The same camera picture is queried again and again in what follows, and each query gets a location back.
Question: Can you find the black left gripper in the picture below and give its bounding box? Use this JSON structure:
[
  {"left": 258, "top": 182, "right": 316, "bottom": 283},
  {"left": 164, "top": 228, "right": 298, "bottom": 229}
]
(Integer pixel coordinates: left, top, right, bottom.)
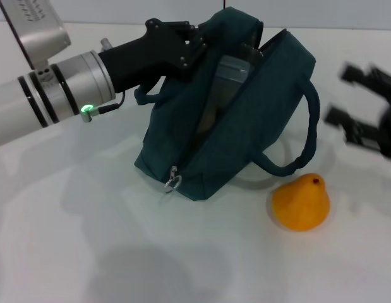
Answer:
[{"left": 98, "top": 18, "right": 207, "bottom": 93}]

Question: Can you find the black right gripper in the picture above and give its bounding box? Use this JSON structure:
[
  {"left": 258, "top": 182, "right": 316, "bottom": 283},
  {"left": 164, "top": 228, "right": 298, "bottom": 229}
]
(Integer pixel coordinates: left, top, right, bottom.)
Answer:
[{"left": 324, "top": 61, "right": 391, "bottom": 160}]

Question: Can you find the clear plastic box blue seal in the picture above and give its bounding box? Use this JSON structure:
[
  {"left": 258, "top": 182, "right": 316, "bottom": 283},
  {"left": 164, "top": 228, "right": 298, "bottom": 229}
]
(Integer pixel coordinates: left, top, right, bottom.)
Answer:
[{"left": 195, "top": 55, "right": 256, "bottom": 136}]

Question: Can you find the dark teal fabric bag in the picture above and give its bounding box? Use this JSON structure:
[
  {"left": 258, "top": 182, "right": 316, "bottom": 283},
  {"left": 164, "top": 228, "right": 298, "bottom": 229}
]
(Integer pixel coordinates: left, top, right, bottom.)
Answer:
[{"left": 133, "top": 6, "right": 320, "bottom": 202}]

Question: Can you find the orange pear-shaped fruit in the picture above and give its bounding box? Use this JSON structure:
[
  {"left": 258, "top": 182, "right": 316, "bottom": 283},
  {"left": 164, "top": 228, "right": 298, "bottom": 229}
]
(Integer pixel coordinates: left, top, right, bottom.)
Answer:
[{"left": 271, "top": 173, "right": 331, "bottom": 233}]

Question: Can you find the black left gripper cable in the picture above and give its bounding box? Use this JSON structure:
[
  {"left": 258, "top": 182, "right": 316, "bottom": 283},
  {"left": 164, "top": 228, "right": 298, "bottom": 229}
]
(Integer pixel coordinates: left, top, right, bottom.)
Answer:
[{"left": 80, "top": 91, "right": 126, "bottom": 123}]

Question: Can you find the metal zipper pull ring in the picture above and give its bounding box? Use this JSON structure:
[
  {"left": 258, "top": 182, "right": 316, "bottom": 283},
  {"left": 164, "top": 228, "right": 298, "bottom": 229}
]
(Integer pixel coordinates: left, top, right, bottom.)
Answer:
[{"left": 164, "top": 165, "right": 183, "bottom": 193}]

